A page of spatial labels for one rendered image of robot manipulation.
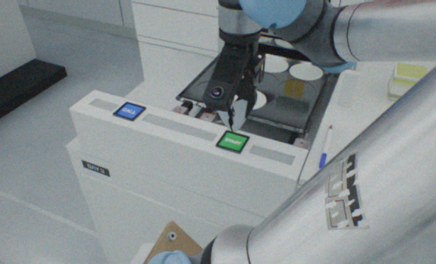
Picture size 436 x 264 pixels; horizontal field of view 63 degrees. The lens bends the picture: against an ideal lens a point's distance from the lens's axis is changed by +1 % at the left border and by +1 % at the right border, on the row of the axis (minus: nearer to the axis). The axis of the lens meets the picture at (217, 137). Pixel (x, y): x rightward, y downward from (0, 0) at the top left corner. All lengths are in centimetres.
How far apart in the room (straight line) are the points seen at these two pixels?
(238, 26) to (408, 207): 44
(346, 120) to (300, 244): 63
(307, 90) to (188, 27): 54
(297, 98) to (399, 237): 82
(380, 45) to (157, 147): 51
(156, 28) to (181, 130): 73
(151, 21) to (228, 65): 88
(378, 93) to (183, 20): 74
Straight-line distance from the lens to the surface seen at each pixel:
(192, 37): 138
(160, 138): 77
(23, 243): 196
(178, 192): 87
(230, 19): 59
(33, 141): 250
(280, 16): 46
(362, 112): 88
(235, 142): 74
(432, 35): 43
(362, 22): 48
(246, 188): 75
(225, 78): 59
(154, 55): 152
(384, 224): 21
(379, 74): 106
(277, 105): 97
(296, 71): 114
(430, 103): 21
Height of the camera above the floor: 144
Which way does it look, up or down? 40 degrees down
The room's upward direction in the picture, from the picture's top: straight up
